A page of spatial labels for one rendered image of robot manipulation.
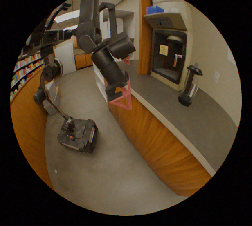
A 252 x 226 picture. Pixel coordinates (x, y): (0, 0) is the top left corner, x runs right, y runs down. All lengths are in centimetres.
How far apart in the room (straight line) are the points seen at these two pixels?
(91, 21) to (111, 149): 133
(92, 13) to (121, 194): 146
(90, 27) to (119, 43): 9
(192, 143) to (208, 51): 87
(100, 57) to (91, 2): 20
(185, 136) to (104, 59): 42
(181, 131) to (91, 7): 56
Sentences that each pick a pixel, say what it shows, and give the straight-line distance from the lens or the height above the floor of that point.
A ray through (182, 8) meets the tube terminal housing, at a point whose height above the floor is 162.
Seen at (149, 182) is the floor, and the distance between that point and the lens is 128.
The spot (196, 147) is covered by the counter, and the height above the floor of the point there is 94.
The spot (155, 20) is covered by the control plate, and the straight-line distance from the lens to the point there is 71.
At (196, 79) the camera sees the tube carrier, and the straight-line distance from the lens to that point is 49.
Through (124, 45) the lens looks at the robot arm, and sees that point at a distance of 22.
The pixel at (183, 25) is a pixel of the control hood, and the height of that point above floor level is 143.
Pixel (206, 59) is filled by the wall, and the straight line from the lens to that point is 101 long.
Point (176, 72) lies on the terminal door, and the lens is 64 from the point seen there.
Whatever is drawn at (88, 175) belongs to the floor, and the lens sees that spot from 133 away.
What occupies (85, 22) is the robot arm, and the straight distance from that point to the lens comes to 26.
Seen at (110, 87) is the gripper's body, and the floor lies 111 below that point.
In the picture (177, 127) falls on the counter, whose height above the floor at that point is 94.
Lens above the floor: 123
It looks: 38 degrees down
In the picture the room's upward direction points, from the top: straight up
